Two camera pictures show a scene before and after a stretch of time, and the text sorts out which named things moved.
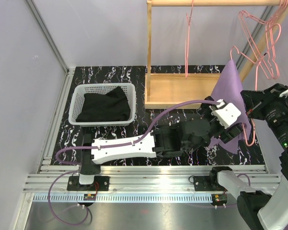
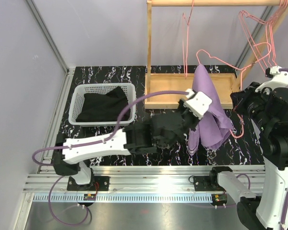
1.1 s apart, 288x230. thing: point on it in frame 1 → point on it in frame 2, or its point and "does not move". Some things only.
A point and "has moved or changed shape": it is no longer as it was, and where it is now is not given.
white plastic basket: (102, 104) does not move
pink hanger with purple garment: (256, 64) has moved or changed shape
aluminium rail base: (133, 183) does not move
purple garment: (229, 87) has moved or changed shape
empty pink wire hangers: (262, 36) does not move
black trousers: (111, 107) does not move
